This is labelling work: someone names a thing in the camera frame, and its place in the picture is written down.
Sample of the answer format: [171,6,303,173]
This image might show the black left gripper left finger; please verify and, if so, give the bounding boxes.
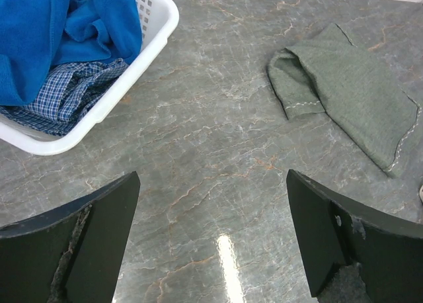
[1,172,140,302]

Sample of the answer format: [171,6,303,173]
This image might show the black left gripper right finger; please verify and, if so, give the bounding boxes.
[286,169,422,302]

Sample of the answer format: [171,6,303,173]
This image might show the grey green napkin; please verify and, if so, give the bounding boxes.
[267,24,422,178]

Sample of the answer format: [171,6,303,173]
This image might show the silver fork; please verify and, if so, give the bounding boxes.
[419,185,423,203]

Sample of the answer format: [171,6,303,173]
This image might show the blue checkered cloth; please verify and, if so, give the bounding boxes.
[1,59,128,136]

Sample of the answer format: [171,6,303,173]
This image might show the blue towel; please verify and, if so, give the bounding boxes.
[1,0,142,106]

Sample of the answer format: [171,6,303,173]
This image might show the white plastic basket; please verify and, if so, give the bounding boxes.
[1,0,179,156]

